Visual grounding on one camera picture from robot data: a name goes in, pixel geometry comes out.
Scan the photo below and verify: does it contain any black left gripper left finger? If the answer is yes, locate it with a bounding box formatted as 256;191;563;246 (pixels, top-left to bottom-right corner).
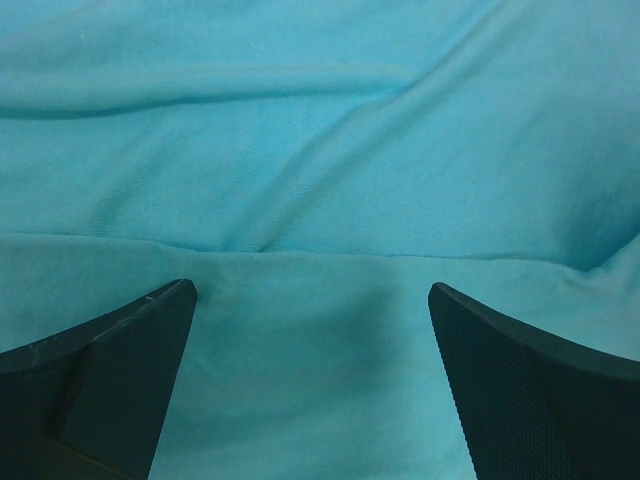
1;279;197;479

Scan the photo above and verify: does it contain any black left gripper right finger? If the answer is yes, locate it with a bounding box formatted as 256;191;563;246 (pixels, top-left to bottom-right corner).
428;283;639;480

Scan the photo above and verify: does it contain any teal t shirt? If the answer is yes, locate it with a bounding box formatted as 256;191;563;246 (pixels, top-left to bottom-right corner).
1;1;639;479

